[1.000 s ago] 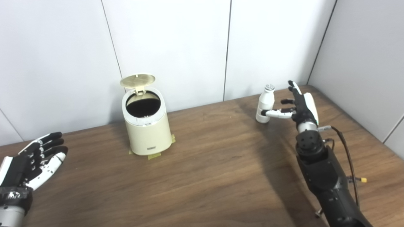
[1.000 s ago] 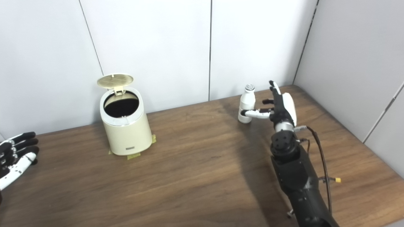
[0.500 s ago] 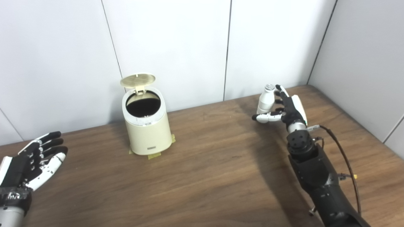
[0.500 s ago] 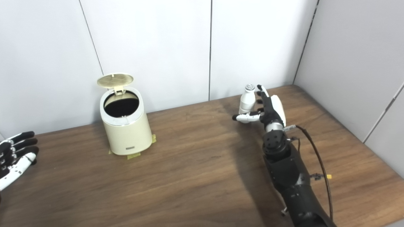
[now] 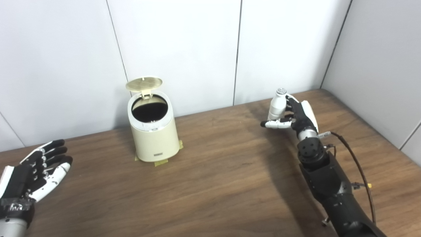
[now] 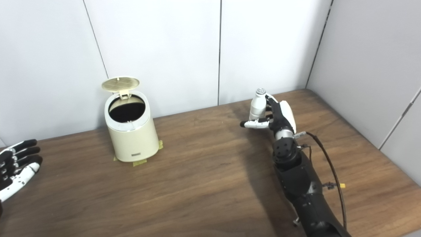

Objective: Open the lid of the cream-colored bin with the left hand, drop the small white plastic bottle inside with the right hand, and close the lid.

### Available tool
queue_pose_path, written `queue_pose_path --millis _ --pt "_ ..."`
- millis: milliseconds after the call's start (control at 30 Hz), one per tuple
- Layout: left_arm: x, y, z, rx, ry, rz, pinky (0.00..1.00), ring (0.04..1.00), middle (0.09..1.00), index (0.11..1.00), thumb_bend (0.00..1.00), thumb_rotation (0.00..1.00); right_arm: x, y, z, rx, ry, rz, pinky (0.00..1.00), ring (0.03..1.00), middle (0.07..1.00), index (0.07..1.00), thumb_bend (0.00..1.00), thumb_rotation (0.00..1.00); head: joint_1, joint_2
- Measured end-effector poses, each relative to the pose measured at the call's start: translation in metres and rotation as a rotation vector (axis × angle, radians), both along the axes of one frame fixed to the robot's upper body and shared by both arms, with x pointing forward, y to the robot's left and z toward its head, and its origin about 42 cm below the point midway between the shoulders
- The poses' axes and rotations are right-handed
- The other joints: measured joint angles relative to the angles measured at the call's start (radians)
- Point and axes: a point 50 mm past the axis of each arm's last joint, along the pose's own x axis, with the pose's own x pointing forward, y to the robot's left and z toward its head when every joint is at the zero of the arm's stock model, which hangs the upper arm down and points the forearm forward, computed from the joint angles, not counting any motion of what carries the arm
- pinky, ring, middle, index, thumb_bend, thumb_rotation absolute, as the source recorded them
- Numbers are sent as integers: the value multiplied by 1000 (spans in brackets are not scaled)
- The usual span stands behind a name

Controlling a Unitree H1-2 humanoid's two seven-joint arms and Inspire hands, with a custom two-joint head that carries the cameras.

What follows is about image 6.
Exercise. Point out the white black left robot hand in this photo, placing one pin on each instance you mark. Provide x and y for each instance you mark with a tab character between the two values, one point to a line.
16	168

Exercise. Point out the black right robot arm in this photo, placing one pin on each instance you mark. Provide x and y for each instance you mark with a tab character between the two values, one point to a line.
296	177

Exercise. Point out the small white plastic bottle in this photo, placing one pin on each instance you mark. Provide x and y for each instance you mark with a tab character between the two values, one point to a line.
257	105

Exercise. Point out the cream-colored bin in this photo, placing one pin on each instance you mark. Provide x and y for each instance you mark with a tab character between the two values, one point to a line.
133	141

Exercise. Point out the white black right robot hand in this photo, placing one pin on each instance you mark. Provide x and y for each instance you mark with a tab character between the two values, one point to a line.
283	118

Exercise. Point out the cream round bin lid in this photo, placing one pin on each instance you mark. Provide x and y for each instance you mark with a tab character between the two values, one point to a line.
120	84

